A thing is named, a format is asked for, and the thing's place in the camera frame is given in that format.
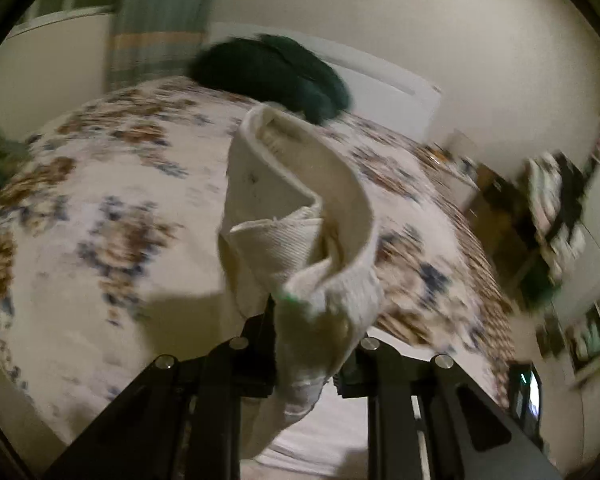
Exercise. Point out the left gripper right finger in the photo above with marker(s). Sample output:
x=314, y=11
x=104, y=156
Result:
x=430, y=419

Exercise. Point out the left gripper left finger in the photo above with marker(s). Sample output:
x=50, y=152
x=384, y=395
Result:
x=179, y=419

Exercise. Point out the white pants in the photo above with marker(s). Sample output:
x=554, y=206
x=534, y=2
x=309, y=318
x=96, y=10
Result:
x=298, y=230

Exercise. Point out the metal trash bin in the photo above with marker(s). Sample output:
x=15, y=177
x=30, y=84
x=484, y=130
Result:
x=525, y=399

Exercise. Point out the white wardrobe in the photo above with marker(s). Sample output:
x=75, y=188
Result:
x=582, y=288

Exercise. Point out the floral bedspread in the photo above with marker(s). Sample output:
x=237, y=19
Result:
x=109, y=256

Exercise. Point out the white puffer jacket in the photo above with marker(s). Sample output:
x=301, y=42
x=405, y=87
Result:
x=555, y=192

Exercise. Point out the folding chair with clothes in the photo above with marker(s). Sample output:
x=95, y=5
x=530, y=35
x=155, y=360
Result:
x=535, y=286

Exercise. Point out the white nightstand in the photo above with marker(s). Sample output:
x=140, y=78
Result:
x=457, y=156

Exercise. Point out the white headboard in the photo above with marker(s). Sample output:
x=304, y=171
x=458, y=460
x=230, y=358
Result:
x=381, y=91

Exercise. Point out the dark green blanket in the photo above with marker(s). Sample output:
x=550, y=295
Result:
x=277, y=69

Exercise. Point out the green curtain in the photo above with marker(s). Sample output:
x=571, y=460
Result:
x=154, y=39

